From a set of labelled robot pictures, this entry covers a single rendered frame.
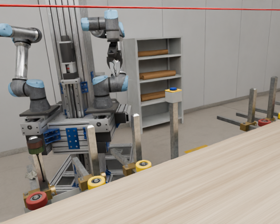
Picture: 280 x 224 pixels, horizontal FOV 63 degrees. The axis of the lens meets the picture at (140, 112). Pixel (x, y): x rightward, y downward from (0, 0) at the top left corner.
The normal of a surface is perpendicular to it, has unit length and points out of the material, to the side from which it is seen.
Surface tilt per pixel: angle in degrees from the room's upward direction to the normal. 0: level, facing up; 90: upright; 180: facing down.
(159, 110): 90
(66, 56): 90
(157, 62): 90
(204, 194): 0
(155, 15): 90
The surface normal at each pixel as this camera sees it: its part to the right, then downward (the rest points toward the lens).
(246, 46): 0.46, 0.23
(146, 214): -0.06, -0.95
